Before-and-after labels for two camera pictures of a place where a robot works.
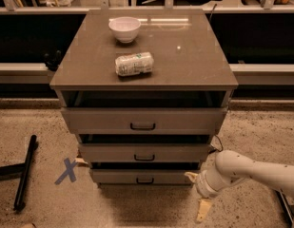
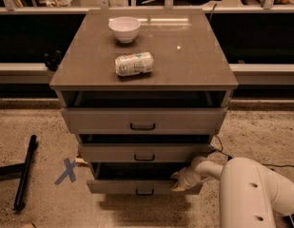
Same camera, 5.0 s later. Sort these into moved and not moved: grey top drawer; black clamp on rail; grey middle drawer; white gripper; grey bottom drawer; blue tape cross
Moved: grey bottom drawer; white gripper
Not moved: grey middle drawer; grey top drawer; black clamp on rail; blue tape cross
